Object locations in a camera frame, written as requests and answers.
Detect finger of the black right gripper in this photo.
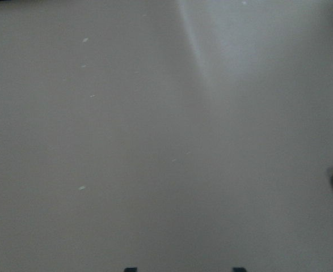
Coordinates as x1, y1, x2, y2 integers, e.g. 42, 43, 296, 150
232, 267, 246, 272

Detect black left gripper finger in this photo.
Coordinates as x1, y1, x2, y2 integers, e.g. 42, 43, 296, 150
124, 267, 137, 272

